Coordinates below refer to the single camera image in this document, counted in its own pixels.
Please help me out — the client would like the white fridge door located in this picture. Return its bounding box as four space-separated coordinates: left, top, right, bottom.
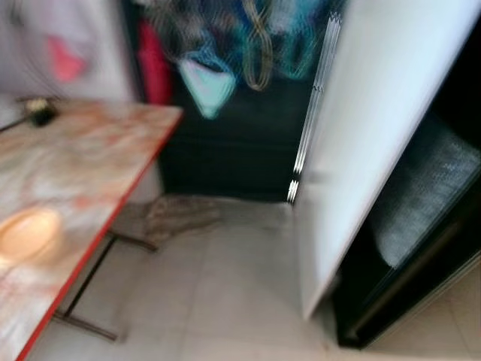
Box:
289 0 481 320

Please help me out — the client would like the clear bubble wrap sheet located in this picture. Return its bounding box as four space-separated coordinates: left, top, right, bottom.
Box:
372 124 481 268

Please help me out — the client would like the teal patterned hanging bag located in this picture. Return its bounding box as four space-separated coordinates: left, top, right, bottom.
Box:
240 0 335 91

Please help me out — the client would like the dark cabinet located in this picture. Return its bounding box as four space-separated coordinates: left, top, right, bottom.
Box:
124 0 320 202

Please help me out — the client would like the mint green bag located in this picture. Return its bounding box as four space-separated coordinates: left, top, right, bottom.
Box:
179 51 237 120

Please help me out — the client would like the patterned floor rag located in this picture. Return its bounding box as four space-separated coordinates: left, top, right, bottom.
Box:
145 194 220 243

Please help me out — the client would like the red hanging bag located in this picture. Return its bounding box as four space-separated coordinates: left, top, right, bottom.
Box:
138 19 174 106

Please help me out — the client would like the marble pattern table red edge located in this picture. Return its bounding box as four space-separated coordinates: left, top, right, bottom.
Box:
0 102 183 361

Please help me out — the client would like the pink hanging item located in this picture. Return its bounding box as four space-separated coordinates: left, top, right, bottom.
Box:
47 34 87 83

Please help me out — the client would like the small black object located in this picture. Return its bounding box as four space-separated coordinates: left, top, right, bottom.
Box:
21 98 59 126

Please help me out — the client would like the metal table leg frame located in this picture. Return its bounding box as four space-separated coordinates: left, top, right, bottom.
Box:
53 226 159 343

